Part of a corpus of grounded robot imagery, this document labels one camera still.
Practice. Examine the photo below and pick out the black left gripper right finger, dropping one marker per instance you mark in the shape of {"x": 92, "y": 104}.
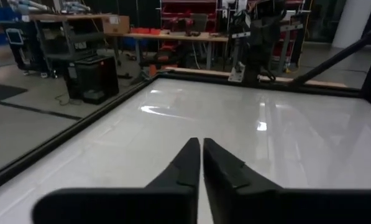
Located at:
{"x": 235, "y": 193}

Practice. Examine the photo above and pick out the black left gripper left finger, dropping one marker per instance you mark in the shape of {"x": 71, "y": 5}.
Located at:
{"x": 172, "y": 199}

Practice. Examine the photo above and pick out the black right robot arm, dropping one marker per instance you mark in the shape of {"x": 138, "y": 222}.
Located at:
{"x": 259, "y": 40}

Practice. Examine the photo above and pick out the red tool shelf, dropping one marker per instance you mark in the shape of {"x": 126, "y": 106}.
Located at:
{"x": 188, "y": 15}

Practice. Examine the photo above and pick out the black computer tower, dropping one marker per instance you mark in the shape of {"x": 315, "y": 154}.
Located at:
{"x": 92, "y": 77}

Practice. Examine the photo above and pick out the wooden work table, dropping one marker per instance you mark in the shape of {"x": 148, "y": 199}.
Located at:
{"x": 179, "y": 36}

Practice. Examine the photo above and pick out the red trays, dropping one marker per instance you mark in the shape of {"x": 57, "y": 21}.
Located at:
{"x": 145, "y": 30}

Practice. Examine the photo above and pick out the cardboard box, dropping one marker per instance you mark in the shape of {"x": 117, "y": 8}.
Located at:
{"x": 116, "y": 24}

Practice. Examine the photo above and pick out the wooden workbench with shelves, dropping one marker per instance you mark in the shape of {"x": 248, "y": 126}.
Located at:
{"x": 64, "y": 31}

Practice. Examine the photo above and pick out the black floor mat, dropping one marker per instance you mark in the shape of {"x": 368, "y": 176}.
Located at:
{"x": 2, "y": 91}

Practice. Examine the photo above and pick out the white pillar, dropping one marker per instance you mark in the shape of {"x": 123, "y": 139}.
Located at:
{"x": 353, "y": 21}

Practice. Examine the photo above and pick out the white tablet screen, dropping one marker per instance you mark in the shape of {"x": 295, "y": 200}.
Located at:
{"x": 15, "y": 36}

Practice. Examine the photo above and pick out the blue storage bin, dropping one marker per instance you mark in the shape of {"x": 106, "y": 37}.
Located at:
{"x": 2, "y": 14}

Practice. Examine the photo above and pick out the black table edge frame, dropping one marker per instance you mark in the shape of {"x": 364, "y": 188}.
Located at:
{"x": 79, "y": 124}

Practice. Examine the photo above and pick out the white mounting bracket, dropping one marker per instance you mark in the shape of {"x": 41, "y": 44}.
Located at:
{"x": 236, "y": 73}

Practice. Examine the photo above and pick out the black diagonal frame strut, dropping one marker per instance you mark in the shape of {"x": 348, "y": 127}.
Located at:
{"x": 337, "y": 57}

